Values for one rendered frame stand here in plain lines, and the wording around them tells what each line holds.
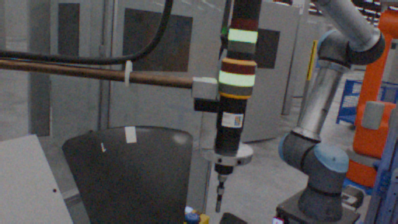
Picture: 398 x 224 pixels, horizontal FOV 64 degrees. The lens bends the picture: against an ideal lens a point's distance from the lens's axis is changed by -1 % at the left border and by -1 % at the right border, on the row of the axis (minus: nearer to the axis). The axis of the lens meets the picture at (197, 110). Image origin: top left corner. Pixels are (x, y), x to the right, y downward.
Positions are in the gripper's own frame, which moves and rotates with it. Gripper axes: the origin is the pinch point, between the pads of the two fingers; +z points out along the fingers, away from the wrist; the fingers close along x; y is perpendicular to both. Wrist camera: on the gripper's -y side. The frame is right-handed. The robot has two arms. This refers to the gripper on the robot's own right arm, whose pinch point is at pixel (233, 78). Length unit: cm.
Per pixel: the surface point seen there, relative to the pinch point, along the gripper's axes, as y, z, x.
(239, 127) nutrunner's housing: -51, -2, -27
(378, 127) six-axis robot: 331, 72, -31
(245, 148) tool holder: -49, 2, -27
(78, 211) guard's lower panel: -19, 56, 46
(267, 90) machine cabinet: 375, 64, 124
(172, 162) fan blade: -45.3, 9.4, -12.8
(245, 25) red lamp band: -52, -14, -26
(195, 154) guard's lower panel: 59, 55, 46
